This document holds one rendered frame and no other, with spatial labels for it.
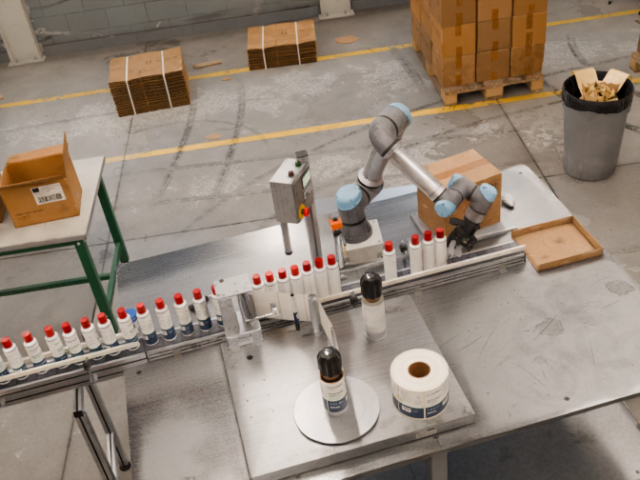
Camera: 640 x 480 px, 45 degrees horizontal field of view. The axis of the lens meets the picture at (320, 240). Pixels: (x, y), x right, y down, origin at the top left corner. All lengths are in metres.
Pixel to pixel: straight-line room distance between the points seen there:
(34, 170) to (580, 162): 3.40
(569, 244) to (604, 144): 1.86
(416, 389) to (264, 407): 0.58
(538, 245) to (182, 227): 2.68
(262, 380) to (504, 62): 4.07
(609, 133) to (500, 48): 1.42
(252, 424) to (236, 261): 1.02
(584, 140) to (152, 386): 3.32
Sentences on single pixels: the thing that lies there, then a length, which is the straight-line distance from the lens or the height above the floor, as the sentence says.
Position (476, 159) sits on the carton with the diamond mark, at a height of 1.12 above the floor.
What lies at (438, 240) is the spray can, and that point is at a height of 1.04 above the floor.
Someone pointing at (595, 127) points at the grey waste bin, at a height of 0.43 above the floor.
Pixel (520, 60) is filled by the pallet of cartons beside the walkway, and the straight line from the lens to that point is 6.49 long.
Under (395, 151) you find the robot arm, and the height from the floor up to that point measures 1.43.
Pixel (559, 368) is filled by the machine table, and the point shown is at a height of 0.83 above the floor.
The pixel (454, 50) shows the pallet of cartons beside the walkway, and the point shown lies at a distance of 6.27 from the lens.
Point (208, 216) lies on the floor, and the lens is 5.46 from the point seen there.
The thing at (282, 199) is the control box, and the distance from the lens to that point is 2.97.
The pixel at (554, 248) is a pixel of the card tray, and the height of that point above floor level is 0.83.
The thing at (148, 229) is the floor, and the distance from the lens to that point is 5.50.
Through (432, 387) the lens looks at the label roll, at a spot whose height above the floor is 1.02.
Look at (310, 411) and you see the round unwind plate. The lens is 2.85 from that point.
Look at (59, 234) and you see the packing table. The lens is 4.26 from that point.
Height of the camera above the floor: 3.05
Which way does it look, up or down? 37 degrees down
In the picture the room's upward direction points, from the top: 8 degrees counter-clockwise
